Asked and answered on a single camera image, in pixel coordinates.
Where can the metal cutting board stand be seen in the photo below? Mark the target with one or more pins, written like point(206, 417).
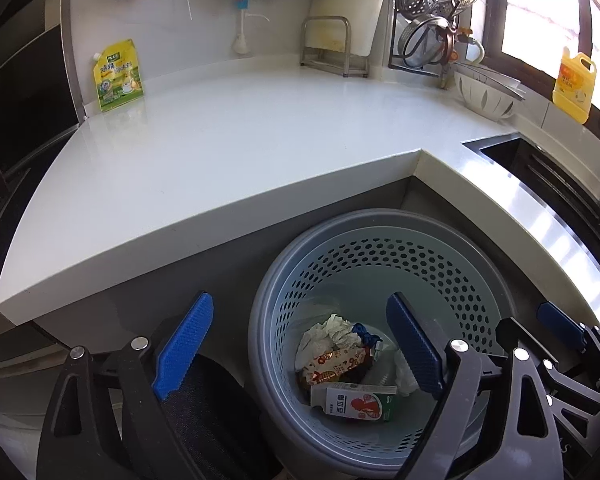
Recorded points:
point(347, 45)

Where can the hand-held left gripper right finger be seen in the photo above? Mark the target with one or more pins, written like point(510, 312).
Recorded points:
point(415, 345)

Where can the white and green milk carton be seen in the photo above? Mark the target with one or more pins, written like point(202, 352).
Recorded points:
point(355, 402)

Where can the clear plastic bag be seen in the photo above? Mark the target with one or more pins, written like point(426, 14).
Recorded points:
point(405, 375)

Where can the black range hood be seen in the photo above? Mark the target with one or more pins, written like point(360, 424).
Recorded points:
point(25, 60)

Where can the yellow detergent bottle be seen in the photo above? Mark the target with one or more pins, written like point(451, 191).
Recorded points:
point(572, 90)

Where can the brown-framed window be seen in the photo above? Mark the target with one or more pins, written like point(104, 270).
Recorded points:
point(535, 10)

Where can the blue-rimmed bowl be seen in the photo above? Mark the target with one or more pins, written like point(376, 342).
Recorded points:
point(490, 80)

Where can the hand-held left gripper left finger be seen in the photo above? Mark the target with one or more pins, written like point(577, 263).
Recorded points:
point(185, 345)

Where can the red and white snack wrapper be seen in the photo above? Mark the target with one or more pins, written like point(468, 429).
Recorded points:
point(330, 362)

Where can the grey perforated waste basket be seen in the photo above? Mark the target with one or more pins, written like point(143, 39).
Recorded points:
point(280, 290)

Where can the person's black trouser leg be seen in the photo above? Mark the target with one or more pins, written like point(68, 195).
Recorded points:
point(220, 420)

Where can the yellow seasoning pouch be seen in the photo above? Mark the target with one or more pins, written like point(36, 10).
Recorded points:
point(117, 77)

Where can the white tissue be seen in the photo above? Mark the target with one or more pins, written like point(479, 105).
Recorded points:
point(310, 345)

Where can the white leaf-pattern bowl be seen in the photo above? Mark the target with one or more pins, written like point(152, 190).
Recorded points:
point(485, 102)

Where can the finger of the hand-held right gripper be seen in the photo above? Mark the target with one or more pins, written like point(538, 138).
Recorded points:
point(515, 332)
point(560, 322)

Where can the blue plastic clip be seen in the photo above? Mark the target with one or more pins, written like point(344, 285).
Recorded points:
point(362, 332)

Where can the metal-rimmed pot lid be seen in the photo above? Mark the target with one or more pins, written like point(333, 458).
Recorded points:
point(420, 42)

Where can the dark kitchen sink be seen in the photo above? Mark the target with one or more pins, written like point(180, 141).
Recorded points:
point(555, 175)

